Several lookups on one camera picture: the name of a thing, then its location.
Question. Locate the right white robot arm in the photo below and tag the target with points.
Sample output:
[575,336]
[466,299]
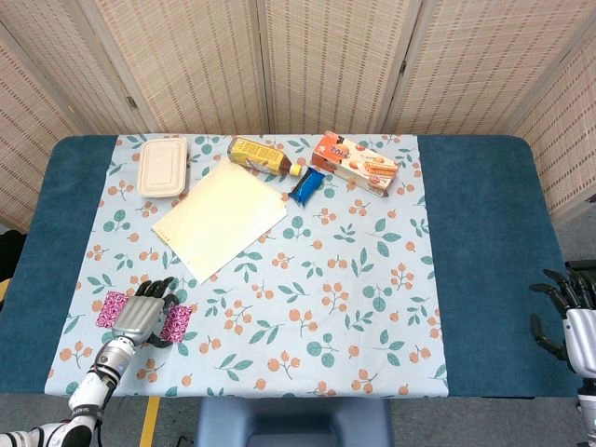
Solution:
[587,410]

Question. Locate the blue snack packet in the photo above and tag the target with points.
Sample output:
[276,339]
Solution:
[306,185]

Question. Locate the black object beside table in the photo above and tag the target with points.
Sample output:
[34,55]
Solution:
[10,256]

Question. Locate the beige lidded lunch box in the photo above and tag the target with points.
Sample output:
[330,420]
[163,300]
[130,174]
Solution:
[162,167]

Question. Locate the black box behind table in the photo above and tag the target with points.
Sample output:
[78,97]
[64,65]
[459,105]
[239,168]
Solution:
[586,266]

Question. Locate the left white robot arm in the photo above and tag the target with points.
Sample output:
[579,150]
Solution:
[88,400]

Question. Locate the floral fruit print tablecloth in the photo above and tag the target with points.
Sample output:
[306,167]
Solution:
[302,288]

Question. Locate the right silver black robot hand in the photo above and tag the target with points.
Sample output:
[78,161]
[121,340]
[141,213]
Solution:
[582,340]

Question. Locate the cream cover notebook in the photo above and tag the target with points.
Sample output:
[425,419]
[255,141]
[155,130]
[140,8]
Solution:
[219,223]

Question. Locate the tea bottle yellow label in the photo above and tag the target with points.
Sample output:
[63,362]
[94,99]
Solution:
[256,156]

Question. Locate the orange white biscuit box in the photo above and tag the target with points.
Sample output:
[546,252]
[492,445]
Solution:
[354,163]

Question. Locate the teal table cover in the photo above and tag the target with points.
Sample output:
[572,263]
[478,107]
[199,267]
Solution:
[489,233]

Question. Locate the grey blue seat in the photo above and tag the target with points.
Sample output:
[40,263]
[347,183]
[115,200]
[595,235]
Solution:
[293,419]

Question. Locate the woven bamboo folding screen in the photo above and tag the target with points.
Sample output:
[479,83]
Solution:
[326,60]

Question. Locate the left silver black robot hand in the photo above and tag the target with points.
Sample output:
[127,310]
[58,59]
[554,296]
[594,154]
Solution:
[139,319]

